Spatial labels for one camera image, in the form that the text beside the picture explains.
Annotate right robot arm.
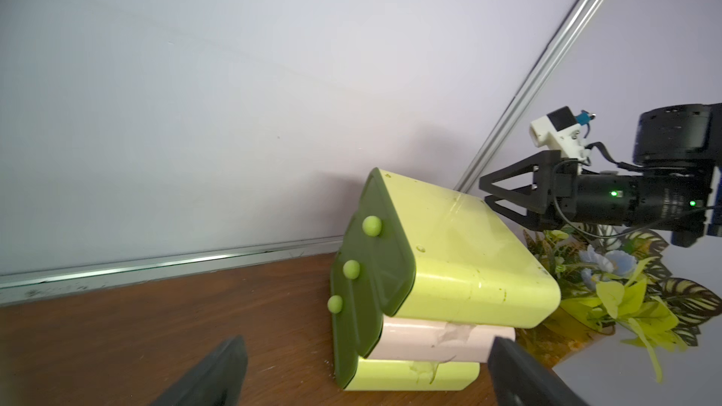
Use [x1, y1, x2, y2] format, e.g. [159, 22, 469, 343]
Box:
[479, 103, 721, 247]

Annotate dark green drawer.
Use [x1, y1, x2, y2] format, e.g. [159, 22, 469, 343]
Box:
[332, 309, 380, 389]
[342, 168, 416, 316]
[330, 250, 383, 358]

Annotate amber glass plant vase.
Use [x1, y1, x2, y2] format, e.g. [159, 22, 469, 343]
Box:
[515, 308, 615, 368]

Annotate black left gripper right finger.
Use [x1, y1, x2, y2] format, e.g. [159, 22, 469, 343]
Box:
[487, 336, 588, 406]

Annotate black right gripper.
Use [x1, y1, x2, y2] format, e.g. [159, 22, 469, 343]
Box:
[479, 150, 649, 231]

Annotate green artificial plant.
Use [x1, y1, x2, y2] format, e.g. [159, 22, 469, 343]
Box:
[523, 226, 721, 381]

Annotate dark green top drawer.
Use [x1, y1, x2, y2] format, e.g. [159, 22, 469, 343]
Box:
[342, 168, 416, 316]

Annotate dark green bottom drawer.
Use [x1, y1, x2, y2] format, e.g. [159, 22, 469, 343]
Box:
[332, 309, 380, 389]

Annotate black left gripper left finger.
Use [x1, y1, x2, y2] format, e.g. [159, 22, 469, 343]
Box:
[152, 336, 248, 406]

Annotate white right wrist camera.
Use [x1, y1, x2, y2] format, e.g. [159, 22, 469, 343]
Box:
[529, 106, 596, 163]

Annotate green pink drawer cabinet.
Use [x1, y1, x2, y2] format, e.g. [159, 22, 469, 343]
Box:
[343, 171, 560, 391]

